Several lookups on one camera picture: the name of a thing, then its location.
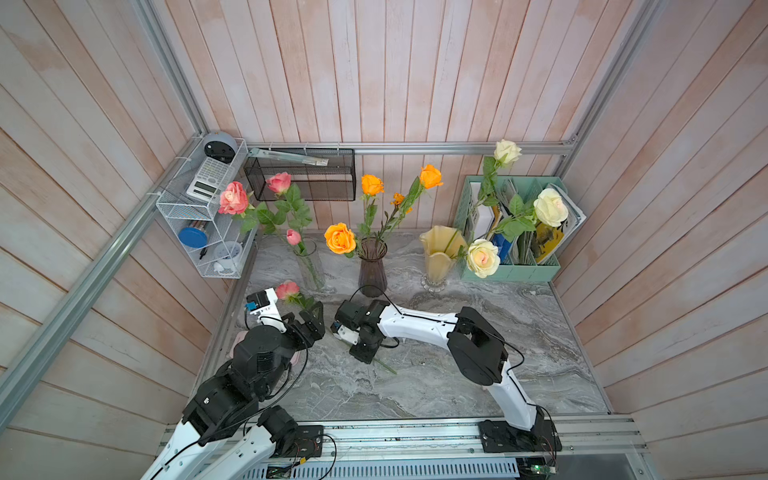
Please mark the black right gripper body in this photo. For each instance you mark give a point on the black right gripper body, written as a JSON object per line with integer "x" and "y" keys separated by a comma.
{"x": 362, "y": 350}

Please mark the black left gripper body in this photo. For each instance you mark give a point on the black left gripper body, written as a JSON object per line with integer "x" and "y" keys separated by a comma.
{"x": 299, "y": 337}

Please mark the orange rose large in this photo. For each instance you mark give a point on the orange rose large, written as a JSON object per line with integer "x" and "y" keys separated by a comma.
{"x": 341, "y": 240}

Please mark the orange carnation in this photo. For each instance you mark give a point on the orange carnation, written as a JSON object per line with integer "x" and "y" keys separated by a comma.
{"x": 402, "y": 206}

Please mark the cream rose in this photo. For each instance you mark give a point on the cream rose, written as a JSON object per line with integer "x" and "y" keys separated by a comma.
{"x": 481, "y": 257}
{"x": 505, "y": 154}
{"x": 548, "y": 208}

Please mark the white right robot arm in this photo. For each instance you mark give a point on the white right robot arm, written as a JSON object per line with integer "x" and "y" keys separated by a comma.
{"x": 478, "y": 349}

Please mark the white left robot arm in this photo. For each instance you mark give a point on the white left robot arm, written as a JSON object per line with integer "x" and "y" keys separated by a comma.
{"x": 233, "y": 422}

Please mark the dark purple glass vase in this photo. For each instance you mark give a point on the dark purple glass vase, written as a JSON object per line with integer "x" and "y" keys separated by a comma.
{"x": 372, "y": 276}

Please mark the clear glass vase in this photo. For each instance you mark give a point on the clear glass vase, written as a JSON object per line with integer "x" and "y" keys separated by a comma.
{"x": 310, "y": 265}

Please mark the white mug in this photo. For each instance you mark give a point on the white mug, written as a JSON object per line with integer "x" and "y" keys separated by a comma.
{"x": 227, "y": 256}

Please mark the yellow ruffled vase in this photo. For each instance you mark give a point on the yellow ruffled vase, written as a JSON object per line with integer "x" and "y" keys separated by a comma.
{"x": 442, "y": 246}

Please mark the blue lidded jar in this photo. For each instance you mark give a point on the blue lidded jar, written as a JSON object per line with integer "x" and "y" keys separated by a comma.
{"x": 194, "y": 234}

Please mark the white book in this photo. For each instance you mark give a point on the white book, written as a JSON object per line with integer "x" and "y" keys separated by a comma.
{"x": 480, "y": 217}

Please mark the white desk calculator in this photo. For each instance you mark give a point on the white desk calculator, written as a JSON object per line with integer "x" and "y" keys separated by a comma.
{"x": 210, "y": 178}

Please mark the mint green file organizer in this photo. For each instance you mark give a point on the mint green file organizer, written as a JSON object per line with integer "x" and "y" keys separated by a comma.
{"x": 528, "y": 271}

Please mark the round grey speaker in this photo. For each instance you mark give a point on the round grey speaker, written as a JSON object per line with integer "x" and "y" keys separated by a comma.
{"x": 220, "y": 146}

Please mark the yellow cover magazine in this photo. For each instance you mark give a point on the yellow cover magazine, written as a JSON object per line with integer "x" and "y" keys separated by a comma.
{"x": 548, "y": 239}

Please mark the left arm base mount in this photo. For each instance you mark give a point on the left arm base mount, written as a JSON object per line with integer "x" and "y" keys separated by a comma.
{"x": 288, "y": 437}

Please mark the white wire wall shelf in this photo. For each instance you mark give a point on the white wire wall shelf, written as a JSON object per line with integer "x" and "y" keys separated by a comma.
{"x": 189, "y": 202}

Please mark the black mesh wall basket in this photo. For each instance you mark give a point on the black mesh wall basket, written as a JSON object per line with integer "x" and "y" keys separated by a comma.
{"x": 320, "y": 174}

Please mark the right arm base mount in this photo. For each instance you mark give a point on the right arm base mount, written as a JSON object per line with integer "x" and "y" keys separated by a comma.
{"x": 500, "y": 437}

